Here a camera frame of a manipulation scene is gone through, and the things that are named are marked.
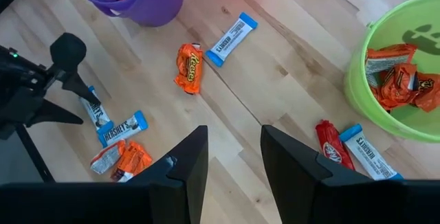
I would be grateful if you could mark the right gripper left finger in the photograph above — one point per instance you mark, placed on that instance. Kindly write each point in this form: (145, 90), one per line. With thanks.
(172, 189)

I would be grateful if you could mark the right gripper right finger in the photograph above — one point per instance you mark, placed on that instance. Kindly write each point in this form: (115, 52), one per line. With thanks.
(295, 182)

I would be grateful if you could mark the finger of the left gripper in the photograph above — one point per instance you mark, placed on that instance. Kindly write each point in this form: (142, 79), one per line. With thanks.
(77, 86)
(51, 115)

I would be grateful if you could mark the white blue Hershey's bar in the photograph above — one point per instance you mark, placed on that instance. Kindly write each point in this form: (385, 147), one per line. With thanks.
(123, 129)
(369, 153)
(232, 38)
(98, 114)

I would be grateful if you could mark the red KitKat bar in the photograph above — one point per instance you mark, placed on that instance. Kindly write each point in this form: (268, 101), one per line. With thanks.
(333, 145)

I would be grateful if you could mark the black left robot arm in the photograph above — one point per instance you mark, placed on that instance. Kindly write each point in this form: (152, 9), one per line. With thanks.
(13, 67)

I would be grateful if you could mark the green plastic bucket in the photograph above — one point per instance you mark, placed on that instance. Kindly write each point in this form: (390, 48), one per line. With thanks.
(357, 90)

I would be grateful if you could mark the purple plastic bucket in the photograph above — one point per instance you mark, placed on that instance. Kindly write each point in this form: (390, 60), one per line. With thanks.
(154, 4)

